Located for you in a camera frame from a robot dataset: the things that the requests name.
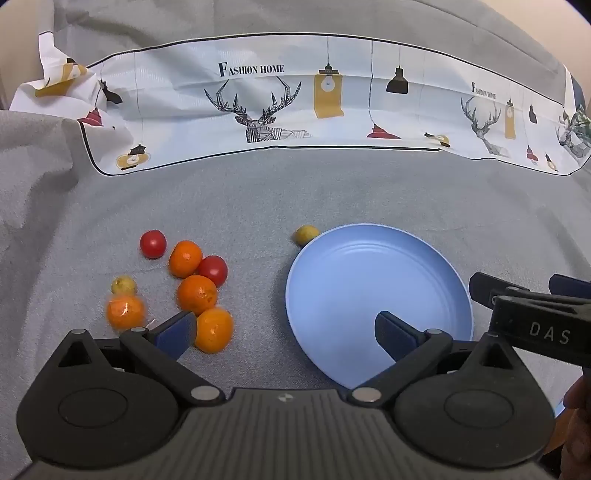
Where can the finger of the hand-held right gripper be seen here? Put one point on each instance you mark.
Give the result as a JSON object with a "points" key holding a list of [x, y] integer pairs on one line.
{"points": [[482, 286], [565, 282]]}

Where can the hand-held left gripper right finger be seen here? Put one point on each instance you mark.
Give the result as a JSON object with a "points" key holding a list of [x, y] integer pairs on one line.
{"points": [[395, 334]]}

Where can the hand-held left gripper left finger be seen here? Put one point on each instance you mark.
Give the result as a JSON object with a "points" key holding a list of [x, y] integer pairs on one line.
{"points": [[178, 333]]}

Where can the orange mandarin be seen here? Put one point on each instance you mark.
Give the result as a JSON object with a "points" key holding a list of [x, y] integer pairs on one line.
{"points": [[185, 258], [214, 330], [125, 314], [197, 294]]}

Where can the light blue plate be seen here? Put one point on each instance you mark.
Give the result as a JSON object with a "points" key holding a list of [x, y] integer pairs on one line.
{"points": [[369, 277]]}

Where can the small yellow round fruit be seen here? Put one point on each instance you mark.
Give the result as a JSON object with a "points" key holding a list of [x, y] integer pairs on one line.
{"points": [[305, 234], [123, 285]]}

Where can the red cherry tomato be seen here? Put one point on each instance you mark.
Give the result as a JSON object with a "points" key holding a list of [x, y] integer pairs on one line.
{"points": [[214, 270], [153, 244]]}

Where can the person's right hand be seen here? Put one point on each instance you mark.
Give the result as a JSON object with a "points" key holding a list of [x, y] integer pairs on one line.
{"points": [[577, 429]]}

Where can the white printed cloth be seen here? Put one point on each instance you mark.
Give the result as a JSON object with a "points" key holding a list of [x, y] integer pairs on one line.
{"points": [[184, 115]]}

